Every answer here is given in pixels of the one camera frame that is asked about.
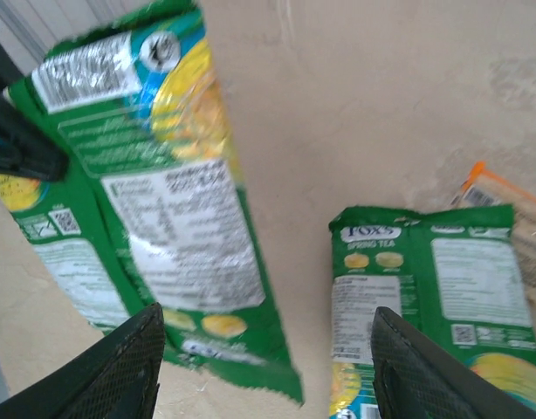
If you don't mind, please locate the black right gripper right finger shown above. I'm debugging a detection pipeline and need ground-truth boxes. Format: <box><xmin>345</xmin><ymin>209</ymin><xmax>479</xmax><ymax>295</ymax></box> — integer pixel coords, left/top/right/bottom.
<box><xmin>370</xmin><ymin>305</ymin><xmax>536</xmax><ymax>419</ymax></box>

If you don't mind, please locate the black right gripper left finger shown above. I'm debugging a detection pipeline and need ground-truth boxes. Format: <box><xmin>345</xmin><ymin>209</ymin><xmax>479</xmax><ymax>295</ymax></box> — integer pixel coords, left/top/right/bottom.
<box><xmin>0</xmin><ymin>302</ymin><xmax>167</xmax><ymax>419</ymax></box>

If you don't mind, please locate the green Fox's candy pack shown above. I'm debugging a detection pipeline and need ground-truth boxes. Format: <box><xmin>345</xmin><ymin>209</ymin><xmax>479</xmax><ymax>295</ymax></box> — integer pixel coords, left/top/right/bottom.
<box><xmin>0</xmin><ymin>0</ymin><xmax>305</xmax><ymax>409</ymax></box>
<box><xmin>327</xmin><ymin>203</ymin><xmax>536</xmax><ymax>419</ymax></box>

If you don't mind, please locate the cracker pack with orange edge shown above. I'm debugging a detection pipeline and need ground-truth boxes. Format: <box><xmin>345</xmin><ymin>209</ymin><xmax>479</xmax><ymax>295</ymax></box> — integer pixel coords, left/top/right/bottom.
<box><xmin>449</xmin><ymin>160</ymin><xmax>536</xmax><ymax>306</ymax></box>

